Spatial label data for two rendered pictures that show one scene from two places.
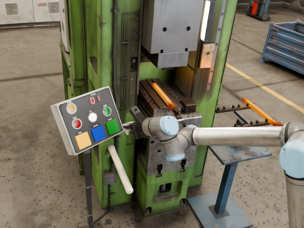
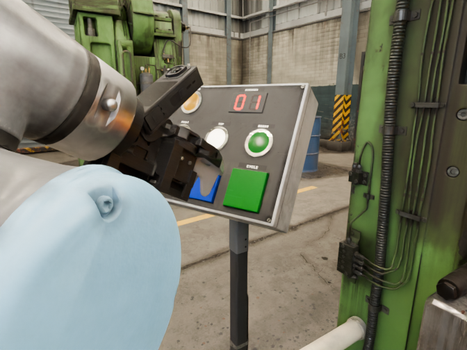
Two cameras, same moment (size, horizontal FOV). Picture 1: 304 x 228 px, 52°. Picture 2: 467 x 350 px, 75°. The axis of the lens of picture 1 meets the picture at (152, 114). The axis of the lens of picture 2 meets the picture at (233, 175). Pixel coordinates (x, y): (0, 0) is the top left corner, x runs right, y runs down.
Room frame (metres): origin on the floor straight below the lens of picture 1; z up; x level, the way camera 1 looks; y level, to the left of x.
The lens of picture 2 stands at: (1.35, -0.31, 1.17)
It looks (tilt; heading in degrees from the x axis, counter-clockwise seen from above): 14 degrees down; 81
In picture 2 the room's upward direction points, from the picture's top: straight up
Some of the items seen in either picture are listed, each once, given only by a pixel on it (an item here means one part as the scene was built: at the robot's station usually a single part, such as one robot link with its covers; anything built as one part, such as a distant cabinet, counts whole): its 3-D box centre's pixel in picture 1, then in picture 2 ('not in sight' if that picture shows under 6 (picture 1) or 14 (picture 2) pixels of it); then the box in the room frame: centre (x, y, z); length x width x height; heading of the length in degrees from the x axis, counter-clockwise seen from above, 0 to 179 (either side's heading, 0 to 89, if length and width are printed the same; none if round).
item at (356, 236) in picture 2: not in sight; (351, 259); (1.73, 0.29, 0.80); 0.06 x 0.03 x 0.14; 114
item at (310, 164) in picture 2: not in sight; (301, 143); (3.26, 4.52, 0.44); 0.59 x 0.59 x 0.88
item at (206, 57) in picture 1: (206, 55); not in sight; (2.01, -0.34, 1.27); 0.09 x 0.02 x 0.17; 114
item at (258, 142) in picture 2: (106, 111); (258, 142); (1.48, 0.25, 1.09); 0.05 x 0.03 x 0.04; 114
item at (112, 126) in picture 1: (112, 126); (246, 189); (1.45, 0.22, 1.01); 0.07 x 0.05 x 0.07; 139
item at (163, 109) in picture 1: (155, 96); not in sight; (1.96, -0.02, 0.96); 0.42 x 0.20 x 0.09; 24
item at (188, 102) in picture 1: (187, 104); not in sight; (1.89, -0.24, 0.95); 0.12 x 0.08 x 0.06; 24
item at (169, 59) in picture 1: (159, 48); not in sight; (1.96, -0.02, 1.32); 0.42 x 0.20 x 0.10; 24
